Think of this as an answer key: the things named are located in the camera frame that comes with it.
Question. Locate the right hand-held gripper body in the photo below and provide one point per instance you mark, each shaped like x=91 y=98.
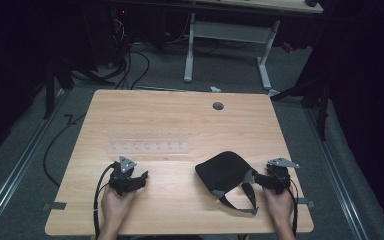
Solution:
x=278 y=176

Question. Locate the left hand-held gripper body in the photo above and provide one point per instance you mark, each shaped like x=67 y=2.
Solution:
x=121 y=181

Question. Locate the person's left hand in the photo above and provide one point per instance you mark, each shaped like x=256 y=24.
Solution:
x=115 y=206

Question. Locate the person's right hand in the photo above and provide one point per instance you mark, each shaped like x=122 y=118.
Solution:
x=279 y=208

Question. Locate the black metal stand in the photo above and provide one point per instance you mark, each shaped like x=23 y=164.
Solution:
x=50 y=86
x=321 y=110

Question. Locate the white paper scrap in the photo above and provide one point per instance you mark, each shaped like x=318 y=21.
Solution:
x=215 y=89

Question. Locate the small red object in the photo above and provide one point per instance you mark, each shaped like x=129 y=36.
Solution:
x=287 y=47

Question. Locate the white-framed desk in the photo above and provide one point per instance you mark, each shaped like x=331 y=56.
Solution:
x=230 y=31

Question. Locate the metal floor rail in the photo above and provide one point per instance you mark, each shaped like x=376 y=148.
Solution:
x=16 y=170
x=336 y=173

